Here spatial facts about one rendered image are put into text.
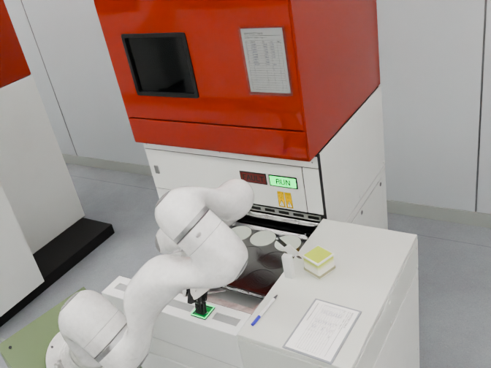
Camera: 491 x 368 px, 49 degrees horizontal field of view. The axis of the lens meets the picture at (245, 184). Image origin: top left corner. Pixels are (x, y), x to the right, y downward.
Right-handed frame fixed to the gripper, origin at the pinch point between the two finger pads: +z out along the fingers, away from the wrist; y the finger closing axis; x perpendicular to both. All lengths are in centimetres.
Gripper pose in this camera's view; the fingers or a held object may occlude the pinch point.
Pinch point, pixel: (200, 307)
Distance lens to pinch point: 168.6
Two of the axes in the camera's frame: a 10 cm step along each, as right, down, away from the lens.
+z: 0.6, 9.4, 3.2
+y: -5.3, 3.0, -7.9
